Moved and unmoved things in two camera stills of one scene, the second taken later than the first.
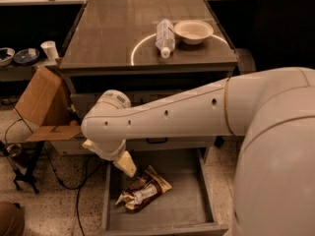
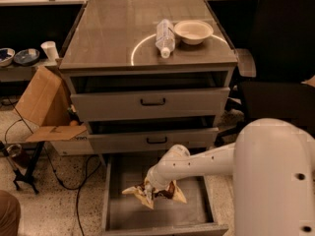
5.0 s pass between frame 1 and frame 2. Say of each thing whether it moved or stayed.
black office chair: stayed
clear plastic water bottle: stayed
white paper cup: stayed
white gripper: moved
